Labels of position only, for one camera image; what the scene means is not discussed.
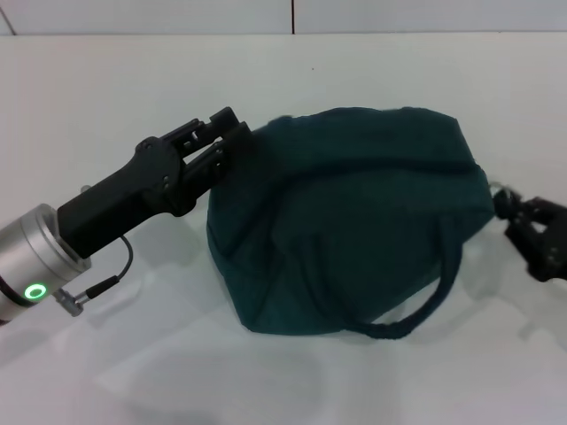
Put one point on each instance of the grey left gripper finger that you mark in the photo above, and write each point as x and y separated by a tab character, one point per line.
221	159

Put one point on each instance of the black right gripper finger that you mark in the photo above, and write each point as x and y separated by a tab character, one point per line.
525	241
531	210

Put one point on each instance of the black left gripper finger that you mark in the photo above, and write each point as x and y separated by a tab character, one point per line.
199	130

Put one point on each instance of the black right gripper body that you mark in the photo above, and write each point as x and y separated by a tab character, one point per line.
551	257

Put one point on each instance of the dark teal insulated lunch bag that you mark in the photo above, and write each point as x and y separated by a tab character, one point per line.
332	243

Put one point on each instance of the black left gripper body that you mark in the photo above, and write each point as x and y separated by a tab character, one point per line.
133	190

